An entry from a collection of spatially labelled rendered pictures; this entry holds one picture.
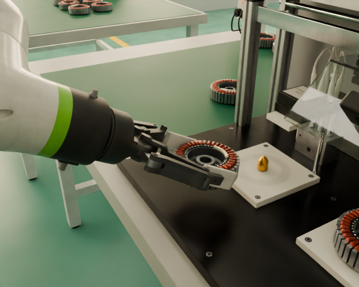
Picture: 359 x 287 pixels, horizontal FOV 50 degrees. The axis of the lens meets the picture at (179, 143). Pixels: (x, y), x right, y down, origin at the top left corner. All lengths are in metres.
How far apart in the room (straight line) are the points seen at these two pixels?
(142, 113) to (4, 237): 1.05
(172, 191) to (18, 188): 1.52
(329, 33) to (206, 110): 0.44
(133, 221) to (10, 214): 1.36
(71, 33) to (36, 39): 0.15
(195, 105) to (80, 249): 0.90
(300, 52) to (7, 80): 0.70
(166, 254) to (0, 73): 0.35
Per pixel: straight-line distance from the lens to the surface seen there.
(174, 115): 1.00
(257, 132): 0.90
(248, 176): 0.72
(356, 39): 0.67
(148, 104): 1.07
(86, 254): 1.69
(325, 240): 0.63
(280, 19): 0.78
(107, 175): 0.79
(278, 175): 0.74
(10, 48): 0.49
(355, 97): 0.37
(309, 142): 0.81
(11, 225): 1.92
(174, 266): 0.60
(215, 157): 0.67
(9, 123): 0.44
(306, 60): 0.96
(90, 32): 1.91
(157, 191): 0.70
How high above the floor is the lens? 1.19
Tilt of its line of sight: 30 degrees down
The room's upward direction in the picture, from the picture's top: straight up
